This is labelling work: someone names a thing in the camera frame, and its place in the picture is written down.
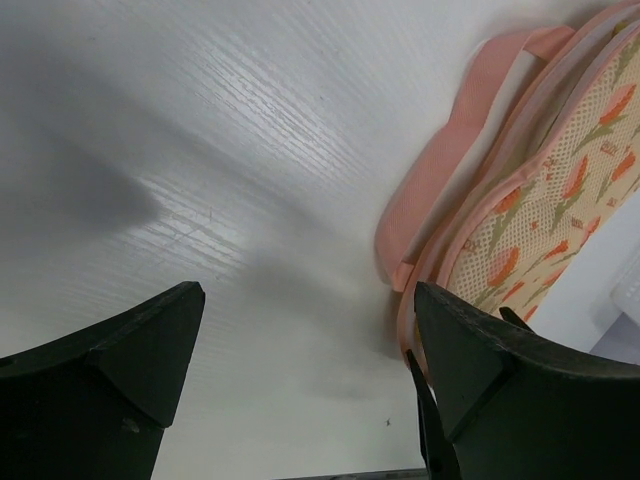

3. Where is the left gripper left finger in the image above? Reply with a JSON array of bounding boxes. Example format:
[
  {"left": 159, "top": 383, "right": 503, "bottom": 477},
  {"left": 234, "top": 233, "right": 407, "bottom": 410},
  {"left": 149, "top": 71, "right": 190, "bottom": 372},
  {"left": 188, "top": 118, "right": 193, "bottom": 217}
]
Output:
[{"left": 1, "top": 282, "right": 205, "bottom": 479}]

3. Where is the floral mesh laundry bag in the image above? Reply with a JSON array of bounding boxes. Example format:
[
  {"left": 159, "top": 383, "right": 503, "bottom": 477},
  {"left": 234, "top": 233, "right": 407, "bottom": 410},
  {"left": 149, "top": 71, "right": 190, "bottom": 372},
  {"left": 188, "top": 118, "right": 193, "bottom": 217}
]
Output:
[{"left": 374, "top": 1, "right": 639, "bottom": 365}]

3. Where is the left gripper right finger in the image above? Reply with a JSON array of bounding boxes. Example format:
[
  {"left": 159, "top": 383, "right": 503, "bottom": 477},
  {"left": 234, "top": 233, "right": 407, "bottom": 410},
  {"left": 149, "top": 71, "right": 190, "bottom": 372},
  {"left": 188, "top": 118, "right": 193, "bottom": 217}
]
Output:
[{"left": 414, "top": 283, "right": 639, "bottom": 479}]

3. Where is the white plastic basket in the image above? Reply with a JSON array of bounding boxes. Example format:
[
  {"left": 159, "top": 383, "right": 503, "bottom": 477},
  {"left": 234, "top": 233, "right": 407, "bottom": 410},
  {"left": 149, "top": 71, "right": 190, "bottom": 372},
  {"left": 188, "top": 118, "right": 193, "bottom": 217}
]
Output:
[{"left": 611, "top": 262, "right": 640, "bottom": 323}]

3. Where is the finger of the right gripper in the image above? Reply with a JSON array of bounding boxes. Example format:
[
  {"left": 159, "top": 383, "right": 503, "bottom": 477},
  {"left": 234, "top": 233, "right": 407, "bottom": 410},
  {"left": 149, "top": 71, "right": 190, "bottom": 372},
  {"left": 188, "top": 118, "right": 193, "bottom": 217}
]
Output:
[{"left": 405, "top": 350, "right": 462, "bottom": 480}]

